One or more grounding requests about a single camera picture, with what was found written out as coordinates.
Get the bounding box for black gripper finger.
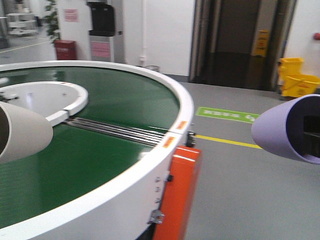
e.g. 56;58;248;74
303;115;320;158

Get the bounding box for lavender plastic cup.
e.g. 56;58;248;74
251;94;320;165

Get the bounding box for beige plastic cup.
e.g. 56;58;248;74
0;102;53;164

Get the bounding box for orange conveyor side panel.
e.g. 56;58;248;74
153;145;202;240

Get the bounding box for steel conveyor rollers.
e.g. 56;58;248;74
63;117;166;147

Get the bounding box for metal mesh waste bin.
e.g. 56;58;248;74
144;65;160;72

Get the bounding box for white outer conveyor rim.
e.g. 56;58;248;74
0;60;194;240

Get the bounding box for green circular conveyor belt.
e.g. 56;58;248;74
0;66;180;228

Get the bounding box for yellow mop bucket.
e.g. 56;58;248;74
278;57;320;98

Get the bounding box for yellow wet floor sign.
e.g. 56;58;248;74
253;30;270;57

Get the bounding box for black silver water dispenser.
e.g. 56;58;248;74
86;0;125;64

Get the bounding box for red fire extinguisher cabinet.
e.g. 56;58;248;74
54;40;77;60

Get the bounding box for green potted plant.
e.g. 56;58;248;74
44;0;61;43

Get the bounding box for white shelf cart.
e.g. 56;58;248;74
6;13;38;36

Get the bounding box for white inner conveyor ring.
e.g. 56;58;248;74
0;81;89;128

